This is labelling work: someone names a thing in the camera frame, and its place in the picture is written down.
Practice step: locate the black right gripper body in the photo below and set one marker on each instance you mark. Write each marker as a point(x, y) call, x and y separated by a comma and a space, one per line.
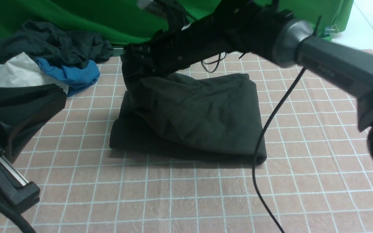
point(172, 51)

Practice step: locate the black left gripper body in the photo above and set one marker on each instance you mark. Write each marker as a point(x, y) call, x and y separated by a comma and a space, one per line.
point(23, 112)

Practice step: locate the dark gray long-sleeved shirt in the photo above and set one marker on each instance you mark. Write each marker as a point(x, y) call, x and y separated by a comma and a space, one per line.
point(213, 120)

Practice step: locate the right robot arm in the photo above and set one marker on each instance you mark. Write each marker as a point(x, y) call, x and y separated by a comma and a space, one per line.
point(284, 40)

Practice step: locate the crumpled white garment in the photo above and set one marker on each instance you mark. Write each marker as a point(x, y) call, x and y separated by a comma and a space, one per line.
point(22, 71)

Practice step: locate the green backdrop cloth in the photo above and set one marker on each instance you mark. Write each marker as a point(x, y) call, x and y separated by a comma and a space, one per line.
point(122, 22)

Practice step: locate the crumpled blue garment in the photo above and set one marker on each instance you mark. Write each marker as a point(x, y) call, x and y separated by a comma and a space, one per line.
point(77, 79)

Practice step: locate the crumpled black garment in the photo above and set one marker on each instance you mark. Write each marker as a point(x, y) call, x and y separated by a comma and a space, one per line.
point(44, 40)

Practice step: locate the blue binder clip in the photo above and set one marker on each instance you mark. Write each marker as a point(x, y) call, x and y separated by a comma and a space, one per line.
point(330, 31)

